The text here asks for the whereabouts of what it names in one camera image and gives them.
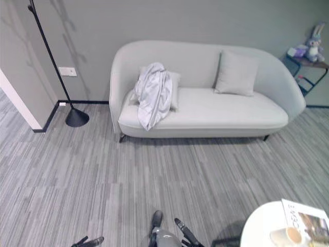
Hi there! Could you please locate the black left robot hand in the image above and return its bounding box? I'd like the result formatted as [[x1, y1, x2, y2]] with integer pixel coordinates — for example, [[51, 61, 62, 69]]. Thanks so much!
[[71, 236, 105, 247]]

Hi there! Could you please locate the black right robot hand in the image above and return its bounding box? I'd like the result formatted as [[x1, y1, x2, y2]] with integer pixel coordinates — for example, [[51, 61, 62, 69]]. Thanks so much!
[[174, 217, 204, 247]]

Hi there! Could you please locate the light grey curved sofa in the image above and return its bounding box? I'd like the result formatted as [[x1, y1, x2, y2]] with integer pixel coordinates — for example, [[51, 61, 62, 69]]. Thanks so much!
[[108, 39, 307, 143]]

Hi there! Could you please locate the black pole clothes rack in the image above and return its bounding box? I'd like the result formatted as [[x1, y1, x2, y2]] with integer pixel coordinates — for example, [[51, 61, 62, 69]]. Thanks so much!
[[27, 0, 90, 128]]

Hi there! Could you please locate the silver robot leg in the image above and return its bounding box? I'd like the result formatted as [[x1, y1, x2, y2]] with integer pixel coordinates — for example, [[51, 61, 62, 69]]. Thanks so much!
[[150, 226, 181, 247]]

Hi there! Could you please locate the dark robot foot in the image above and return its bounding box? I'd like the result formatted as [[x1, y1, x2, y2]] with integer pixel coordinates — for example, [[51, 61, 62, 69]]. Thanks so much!
[[151, 210, 165, 230]]

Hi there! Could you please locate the round white table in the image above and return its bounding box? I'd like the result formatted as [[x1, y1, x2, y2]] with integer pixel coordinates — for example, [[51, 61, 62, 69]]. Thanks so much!
[[241, 199, 329, 247]]

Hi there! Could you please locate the clear glass cup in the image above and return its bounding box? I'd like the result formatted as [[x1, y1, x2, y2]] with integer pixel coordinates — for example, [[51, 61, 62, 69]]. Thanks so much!
[[269, 226, 306, 244]]

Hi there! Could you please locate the white printed magazine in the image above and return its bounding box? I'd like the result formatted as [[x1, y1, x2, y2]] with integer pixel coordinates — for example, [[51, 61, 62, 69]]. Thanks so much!
[[280, 198, 326, 247]]

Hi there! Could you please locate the white crumpled garment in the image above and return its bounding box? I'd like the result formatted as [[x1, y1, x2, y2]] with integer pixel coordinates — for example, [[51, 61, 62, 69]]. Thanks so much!
[[132, 62, 174, 132]]

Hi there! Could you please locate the light grey square cushion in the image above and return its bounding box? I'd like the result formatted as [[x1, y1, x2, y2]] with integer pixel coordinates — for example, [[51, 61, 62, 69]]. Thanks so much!
[[213, 49, 259, 97], [129, 66, 181, 111]]

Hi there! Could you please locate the purple tissue pack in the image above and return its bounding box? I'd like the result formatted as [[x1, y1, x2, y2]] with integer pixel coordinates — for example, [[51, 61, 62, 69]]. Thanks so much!
[[287, 44, 308, 59]]

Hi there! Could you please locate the purple plush bunny toy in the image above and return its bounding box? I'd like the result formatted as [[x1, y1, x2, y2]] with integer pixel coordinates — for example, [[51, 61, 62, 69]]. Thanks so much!
[[304, 21, 326, 63]]

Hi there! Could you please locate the white wall socket plate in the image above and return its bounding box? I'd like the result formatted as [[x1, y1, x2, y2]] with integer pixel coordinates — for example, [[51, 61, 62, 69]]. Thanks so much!
[[58, 66, 78, 77]]

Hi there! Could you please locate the black frame side table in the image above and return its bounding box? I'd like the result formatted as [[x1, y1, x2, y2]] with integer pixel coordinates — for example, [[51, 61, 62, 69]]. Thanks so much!
[[282, 47, 329, 98]]

